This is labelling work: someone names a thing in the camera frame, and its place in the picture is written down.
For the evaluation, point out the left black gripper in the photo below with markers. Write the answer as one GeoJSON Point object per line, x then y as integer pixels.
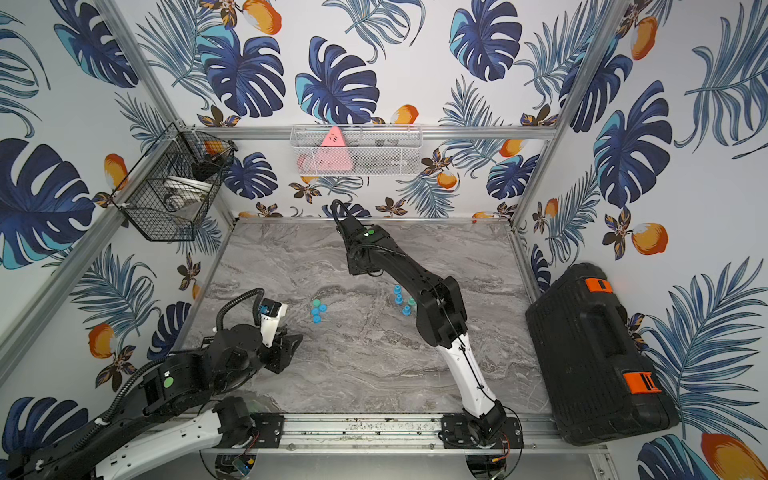
{"type": "Point", "coordinates": [281, 352]}

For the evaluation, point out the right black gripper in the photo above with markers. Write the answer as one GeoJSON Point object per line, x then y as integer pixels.
{"type": "Point", "coordinates": [352, 268]}

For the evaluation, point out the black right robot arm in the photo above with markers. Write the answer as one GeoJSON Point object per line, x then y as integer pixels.
{"type": "Point", "coordinates": [441, 319]}

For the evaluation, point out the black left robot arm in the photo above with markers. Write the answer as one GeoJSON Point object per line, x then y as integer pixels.
{"type": "Point", "coordinates": [165, 410]}

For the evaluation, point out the pink triangular object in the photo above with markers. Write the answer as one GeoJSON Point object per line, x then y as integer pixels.
{"type": "Point", "coordinates": [332, 156]}

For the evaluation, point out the black plastic tool case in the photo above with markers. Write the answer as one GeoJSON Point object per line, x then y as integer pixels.
{"type": "Point", "coordinates": [600, 387]}

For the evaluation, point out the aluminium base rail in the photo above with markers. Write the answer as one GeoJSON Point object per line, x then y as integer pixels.
{"type": "Point", "coordinates": [347, 434]}

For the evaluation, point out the clear wall shelf basket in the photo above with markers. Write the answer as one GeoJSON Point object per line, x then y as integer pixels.
{"type": "Point", "coordinates": [376, 150]}

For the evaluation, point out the white items in wire basket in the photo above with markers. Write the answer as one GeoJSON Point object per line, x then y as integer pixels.
{"type": "Point", "coordinates": [184, 198]}

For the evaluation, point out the black wire basket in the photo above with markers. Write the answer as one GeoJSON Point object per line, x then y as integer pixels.
{"type": "Point", "coordinates": [183, 172]}

